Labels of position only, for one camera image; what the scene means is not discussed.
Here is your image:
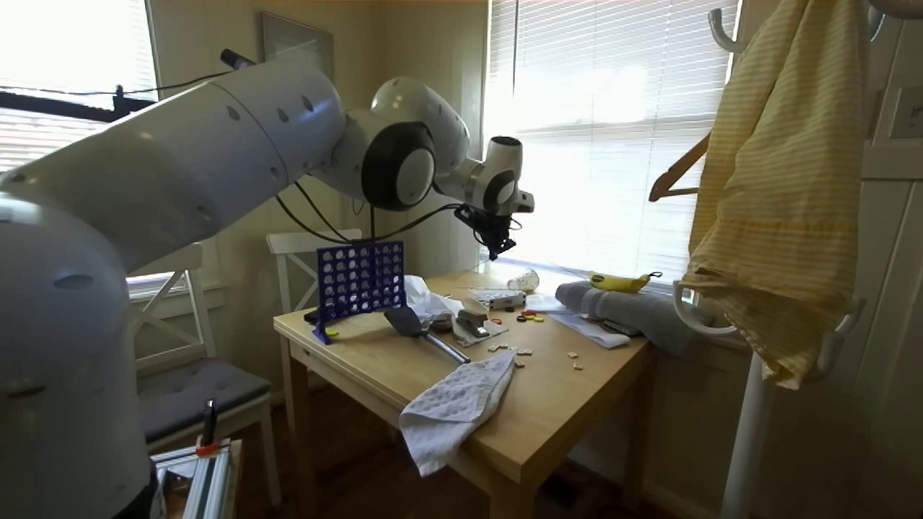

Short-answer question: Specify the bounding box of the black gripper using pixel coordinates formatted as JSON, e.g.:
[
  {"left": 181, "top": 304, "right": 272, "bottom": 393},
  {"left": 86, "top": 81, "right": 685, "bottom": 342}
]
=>
[{"left": 452, "top": 204, "right": 515, "bottom": 259}]

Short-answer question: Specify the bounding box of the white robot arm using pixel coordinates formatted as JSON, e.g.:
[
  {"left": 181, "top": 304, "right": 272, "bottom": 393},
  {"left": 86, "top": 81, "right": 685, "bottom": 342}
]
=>
[{"left": 0, "top": 58, "right": 533, "bottom": 519}]

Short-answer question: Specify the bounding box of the white cloth under grey clothing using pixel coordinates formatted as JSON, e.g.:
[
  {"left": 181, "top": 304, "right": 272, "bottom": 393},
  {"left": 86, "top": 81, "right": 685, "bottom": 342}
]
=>
[{"left": 548, "top": 311, "right": 632, "bottom": 348}]

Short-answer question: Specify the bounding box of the wooden clothes hanger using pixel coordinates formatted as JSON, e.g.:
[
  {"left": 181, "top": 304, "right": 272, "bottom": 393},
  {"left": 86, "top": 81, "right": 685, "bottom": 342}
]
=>
[{"left": 649, "top": 135, "right": 710, "bottom": 201}]

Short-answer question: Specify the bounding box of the folded grey clothing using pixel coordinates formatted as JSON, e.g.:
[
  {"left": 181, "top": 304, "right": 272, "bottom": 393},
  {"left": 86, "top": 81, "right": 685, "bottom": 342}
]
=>
[{"left": 553, "top": 282, "right": 700, "bottom": 354}]

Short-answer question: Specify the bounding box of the blue connect four grid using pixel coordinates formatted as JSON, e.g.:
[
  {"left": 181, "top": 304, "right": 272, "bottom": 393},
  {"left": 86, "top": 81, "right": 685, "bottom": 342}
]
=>
[{"left": 315, "top": 242, "right": 406, "bottom": 342}]

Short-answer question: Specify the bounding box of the yellow banana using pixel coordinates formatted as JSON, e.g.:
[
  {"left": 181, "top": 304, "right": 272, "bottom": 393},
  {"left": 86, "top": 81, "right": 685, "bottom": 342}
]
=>
[{"left": 590, "top": 270, "right": 660, "bottom": 295}]

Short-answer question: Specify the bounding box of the light wooden table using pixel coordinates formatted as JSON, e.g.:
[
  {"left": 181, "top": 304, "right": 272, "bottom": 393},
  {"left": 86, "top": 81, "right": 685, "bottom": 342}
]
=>
[{"left": 274, "top": 311, "right": 654, "bottom": 519}]

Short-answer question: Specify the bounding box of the white wooden chair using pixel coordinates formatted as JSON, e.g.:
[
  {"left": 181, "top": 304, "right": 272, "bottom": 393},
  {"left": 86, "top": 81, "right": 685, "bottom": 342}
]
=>
[{"left": 264, "top": 227, "right": 367, "bottom": 316}]

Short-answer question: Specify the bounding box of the white textured towel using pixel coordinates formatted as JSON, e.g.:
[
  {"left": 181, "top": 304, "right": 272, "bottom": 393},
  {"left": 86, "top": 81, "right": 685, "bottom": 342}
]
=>
[{"left": 397, "top": 351, "right": 515, "bottom": 475}]

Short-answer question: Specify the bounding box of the yellow striped shirt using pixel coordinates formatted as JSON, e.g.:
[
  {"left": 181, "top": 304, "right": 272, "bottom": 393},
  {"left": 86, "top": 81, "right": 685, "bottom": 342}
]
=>
[{"left": 684, "top": 0, "right": 866, "bottom": 390}]

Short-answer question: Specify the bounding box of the white chair grey cushion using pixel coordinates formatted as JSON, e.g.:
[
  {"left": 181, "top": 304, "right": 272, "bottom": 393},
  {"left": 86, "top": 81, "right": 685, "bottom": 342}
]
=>
[{"left": 132, "top": 246, "right": 283, "bottom": 505}]

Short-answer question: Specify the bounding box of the black camera boom stand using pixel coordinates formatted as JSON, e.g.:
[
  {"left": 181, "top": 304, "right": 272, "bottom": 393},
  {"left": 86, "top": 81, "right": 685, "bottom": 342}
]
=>
[{"left": 0, "top": 48, "right": 257, "bottom": 125}]

